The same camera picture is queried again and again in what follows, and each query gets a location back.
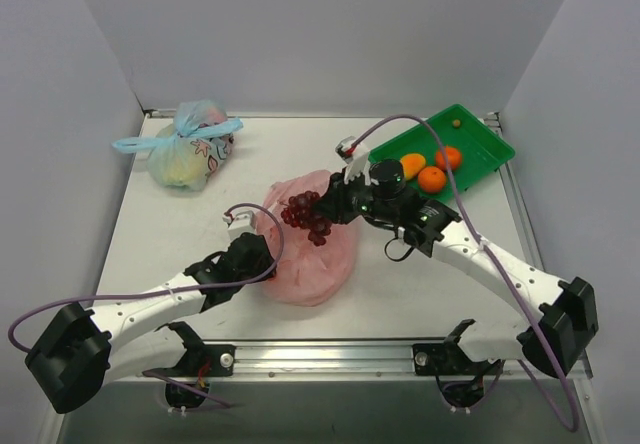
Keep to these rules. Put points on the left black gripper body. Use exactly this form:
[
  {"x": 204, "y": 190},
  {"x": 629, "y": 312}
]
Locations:
[{"x": 261, "y": 255}]

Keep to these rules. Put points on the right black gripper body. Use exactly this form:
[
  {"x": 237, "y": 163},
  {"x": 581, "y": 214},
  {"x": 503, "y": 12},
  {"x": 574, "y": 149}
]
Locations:
[{"x": 335, "y": 200}]

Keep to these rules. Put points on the yellow orange mango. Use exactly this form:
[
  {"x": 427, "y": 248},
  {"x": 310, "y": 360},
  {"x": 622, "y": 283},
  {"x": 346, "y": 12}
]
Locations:
[{"x": 412, "y": 164}]

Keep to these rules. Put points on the orange tangerine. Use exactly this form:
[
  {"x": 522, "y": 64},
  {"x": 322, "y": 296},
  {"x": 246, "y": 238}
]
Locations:
[
  {"x": 431, "y": 180},
  {"x": 450, "y": 157}
]

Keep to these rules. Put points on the pink plastic bag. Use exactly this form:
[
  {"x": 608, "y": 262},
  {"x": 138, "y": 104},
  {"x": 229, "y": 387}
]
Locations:
[{"x": 308, "y": 275}]

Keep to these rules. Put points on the dark red grape bunch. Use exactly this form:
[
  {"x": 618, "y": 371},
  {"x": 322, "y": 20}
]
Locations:
[{"x": 298, "y": 212}]

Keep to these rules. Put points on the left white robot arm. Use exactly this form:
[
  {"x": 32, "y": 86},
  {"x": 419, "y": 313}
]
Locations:
[{"x": 84, "y": 349}]

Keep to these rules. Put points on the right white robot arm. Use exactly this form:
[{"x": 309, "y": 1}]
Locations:
[{"x": 559, "y": 317}]

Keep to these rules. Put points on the blue tied plastic bag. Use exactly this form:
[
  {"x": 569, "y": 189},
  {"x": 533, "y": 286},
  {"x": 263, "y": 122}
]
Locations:
[{"x": 187, "y": 152}]

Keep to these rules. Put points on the green plastic tray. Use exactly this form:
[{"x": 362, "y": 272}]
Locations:
[{"x": 484, "y": 151}]

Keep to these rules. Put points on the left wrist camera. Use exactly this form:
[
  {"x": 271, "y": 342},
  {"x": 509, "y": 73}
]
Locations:
[{"x": 239, "y": 224}]

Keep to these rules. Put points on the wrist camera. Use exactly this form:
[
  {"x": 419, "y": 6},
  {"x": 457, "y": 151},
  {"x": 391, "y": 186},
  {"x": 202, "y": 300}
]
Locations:
[
  {"x": 356, "y": 158},
  {"x": 239, "y": 224}
]

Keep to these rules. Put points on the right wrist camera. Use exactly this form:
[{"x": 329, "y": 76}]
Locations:
[{"x": 356, "y": 158}]

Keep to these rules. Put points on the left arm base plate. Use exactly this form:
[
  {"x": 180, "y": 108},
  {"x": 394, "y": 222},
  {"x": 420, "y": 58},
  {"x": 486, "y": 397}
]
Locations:
[{"x": 211, "y": 360}]

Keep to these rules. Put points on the aluminium front rail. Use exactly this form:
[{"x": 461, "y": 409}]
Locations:
[{"x": 261, "y": 358}]

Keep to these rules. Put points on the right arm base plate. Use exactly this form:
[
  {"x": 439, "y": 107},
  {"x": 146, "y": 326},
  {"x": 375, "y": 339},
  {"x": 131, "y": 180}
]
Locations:
[{"x": 433, "y": 359}]

